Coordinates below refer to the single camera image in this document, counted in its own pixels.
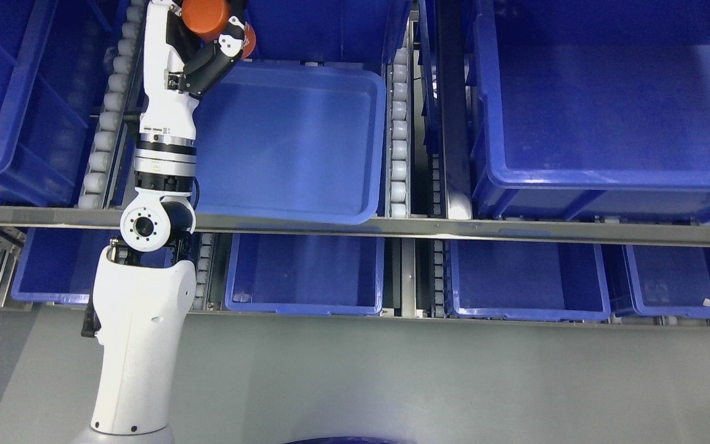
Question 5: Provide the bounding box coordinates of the white roller track centre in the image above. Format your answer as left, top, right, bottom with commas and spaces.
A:
388, 47, 410, 218

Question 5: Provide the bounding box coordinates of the large blue bin right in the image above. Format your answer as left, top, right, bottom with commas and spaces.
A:
466, 1, 710, 224

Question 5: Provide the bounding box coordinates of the blue bin lower right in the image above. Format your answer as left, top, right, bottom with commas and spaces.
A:
443, 240, 611, 321

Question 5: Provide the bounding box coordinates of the white roller track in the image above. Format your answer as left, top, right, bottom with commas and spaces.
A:
77, 1, 146, 210
388, 47, 410, 218

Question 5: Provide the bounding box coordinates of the metal shelf front rail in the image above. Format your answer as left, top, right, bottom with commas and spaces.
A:
0, 206, 710, 247

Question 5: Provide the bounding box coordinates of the blue tray on shelf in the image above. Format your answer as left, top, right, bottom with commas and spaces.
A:
194, 62, 387, 224

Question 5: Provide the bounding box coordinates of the blue bin top centre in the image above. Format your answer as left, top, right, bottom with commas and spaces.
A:
246, 1, 412, 65

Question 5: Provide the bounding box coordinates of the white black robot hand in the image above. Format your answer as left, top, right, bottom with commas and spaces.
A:
140, 1, 248, 146

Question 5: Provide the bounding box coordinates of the blue bin far right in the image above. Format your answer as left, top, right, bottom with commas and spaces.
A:
614, 245, 710, 319

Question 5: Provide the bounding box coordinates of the orange cylindrical capacitor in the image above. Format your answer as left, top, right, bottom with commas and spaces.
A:
181, 1, 248, 62

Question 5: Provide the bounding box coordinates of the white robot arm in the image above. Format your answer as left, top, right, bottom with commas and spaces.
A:
74, 126, 195, 443

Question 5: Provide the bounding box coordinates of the blue bin lower left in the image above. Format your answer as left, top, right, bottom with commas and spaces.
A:
11, 228, 116, 306

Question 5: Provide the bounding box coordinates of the blue bin upper left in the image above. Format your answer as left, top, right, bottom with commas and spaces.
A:
0, 1, 85, 206

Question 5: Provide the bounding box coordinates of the blue bin lower centre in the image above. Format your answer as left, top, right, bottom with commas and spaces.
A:
224, 234, 385, 316

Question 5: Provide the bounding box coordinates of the white roller track left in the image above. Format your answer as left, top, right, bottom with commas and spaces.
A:
77, 1, 146, 210

